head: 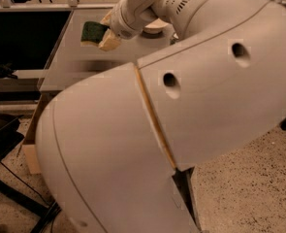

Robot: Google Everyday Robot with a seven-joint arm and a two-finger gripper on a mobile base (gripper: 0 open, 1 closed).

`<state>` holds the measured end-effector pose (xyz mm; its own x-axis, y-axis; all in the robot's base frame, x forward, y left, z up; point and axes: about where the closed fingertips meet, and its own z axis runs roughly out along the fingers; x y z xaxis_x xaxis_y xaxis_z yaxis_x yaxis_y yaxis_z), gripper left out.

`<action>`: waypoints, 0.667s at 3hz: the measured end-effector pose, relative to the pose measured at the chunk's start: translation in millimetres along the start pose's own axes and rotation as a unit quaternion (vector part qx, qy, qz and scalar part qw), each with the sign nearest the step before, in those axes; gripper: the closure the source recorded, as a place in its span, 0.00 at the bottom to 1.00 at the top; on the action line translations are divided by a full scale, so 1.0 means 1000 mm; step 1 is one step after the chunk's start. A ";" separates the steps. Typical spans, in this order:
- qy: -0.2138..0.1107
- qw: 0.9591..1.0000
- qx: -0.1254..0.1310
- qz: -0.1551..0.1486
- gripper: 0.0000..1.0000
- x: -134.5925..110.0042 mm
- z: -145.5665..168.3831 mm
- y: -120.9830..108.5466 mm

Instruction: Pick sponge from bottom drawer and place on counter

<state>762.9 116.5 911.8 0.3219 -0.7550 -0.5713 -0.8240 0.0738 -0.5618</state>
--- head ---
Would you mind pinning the black object on rail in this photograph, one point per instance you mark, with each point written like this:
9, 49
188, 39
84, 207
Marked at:
6, 71

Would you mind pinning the grey drawer cabinet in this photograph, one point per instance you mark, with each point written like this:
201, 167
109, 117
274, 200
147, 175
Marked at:
72, 61

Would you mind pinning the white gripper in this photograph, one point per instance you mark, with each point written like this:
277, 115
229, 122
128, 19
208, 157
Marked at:
120, 23

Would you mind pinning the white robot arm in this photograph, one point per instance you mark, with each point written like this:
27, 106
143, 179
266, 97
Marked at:
109, 146

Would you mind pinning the grey bottom drawer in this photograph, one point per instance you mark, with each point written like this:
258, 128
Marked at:
183, 183

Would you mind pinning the black chair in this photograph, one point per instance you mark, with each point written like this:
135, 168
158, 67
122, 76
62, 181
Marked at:
14, 172

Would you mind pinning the white bowl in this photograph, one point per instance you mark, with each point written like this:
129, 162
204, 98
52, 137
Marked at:
155, 27

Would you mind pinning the cardboard box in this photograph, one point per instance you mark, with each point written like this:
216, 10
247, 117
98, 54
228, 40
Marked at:
28, 145

